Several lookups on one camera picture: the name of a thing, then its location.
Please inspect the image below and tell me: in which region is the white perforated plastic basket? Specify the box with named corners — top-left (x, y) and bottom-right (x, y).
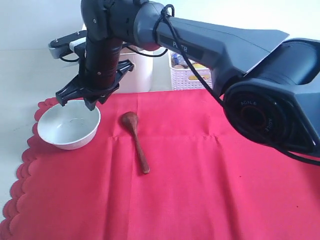
top-left (168, 50), bottom-right (213, 91)

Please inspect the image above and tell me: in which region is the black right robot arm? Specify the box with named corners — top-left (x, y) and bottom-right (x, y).
top-left (55, 0), bottom-right (320, 163)

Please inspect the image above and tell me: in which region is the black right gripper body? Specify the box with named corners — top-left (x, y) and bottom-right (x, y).
top-left (78, 39), bottom-right (134, 97)

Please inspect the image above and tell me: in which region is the dark wooden spoon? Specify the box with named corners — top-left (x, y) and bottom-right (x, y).
top-left (120, 111), bottom-right (150, 174)

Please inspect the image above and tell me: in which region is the brown egg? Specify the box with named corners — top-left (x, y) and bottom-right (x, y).
top-left (173, 64), bottom-right (184, 69)

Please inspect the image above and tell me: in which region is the small milk carton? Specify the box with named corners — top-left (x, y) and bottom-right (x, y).
top-left (171, 52), bottom-right (187, 66)

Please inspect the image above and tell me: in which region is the red scalloped tablecloth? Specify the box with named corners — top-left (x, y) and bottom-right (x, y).
top-left (0, 90), bottom-right (320, 240)

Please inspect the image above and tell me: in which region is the yellow lemon with sticker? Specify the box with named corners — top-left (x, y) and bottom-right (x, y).
top-left (188, 63), bottom-right (206, 80)

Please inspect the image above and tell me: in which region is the cream plastic bin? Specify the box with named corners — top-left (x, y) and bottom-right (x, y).
top-left (115, 45), bottom-right (154, 94)

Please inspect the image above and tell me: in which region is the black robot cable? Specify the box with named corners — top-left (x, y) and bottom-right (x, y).
top-left (152, 3), bottom-right (320, 167)

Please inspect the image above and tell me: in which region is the white ceramic bowl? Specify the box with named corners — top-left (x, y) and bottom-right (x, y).
top-left (37, 100), bottom-right (101, 150)

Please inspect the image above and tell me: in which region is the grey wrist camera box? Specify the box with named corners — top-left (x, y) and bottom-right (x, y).
top-left (48, 30), bottom-right (87, 60)

